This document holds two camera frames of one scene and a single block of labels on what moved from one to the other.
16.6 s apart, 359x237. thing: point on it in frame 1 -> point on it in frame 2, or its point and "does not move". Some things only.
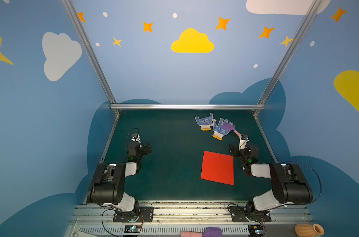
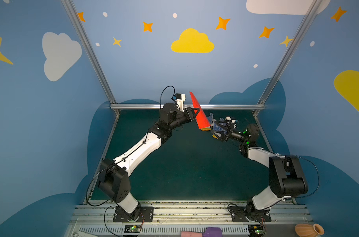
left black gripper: [134, 145] -> [190, 113]
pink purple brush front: [210, 231] does not move
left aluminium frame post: [92, 52] does not move
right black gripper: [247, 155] -> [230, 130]
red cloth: [218, 167] -> [201, 120]
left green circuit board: [132, 228] does not move
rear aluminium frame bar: [186, 106] does not move
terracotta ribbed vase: [305, 230] does not move
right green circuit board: [255, 230] does not move
